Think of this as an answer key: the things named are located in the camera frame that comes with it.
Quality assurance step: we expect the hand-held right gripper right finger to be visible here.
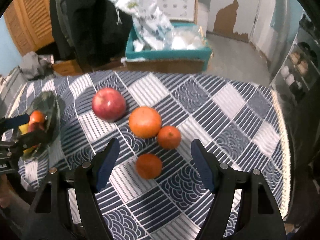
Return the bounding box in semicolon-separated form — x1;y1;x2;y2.
190;139;287;240

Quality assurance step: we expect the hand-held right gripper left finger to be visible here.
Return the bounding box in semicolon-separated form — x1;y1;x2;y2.
24;138;120;240

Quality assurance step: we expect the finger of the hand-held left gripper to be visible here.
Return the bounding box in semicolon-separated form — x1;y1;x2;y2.
15;128;47;148
0;114;30;133

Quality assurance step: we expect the small tangerine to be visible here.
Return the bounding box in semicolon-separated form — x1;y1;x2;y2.
136;154;163;180
157;126;182;150
29;110;47;124

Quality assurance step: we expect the green glass bowl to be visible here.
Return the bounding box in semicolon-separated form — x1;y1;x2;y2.
19;91;66;159

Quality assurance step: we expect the large orange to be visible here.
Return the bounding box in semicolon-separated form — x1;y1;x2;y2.
129;106;162;138

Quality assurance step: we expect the red apple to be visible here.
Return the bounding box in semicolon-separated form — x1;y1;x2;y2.
92;88;127;122

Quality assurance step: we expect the grey clothes pile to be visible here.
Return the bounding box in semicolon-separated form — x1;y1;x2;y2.
19;51;54;80

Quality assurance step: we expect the blue patterned tablecloth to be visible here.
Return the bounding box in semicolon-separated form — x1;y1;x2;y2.
5;70;292;240

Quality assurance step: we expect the wooden drawer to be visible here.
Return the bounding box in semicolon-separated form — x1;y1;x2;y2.
52;59;83;77

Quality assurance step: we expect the wooden louvered wardrobe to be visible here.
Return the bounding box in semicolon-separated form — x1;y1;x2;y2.
4;0;55;55

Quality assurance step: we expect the large cardboard box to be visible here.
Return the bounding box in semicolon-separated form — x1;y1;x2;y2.
125;57;208;74

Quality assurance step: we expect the teal plastic bin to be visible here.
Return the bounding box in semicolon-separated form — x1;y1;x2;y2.
125;22;213;62

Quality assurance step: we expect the clear plastic bag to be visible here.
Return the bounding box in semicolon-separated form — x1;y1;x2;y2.
165;27;209;50

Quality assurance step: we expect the black hooded coat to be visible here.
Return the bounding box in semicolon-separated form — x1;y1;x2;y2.
50;0;133;67

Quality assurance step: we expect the glass shoe rack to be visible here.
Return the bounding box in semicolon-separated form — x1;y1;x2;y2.
270;32;320;105

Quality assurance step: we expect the white printed rice bag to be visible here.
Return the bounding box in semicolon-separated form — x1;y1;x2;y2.
107;0;174;51

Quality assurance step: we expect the white plastic basket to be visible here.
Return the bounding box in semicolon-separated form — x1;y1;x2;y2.
155;0;196;22

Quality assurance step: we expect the wooden shelf rack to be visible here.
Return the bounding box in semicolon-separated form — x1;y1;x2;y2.
141;0;199;23

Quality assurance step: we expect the white door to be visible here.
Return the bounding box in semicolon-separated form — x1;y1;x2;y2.
250;0;275;50

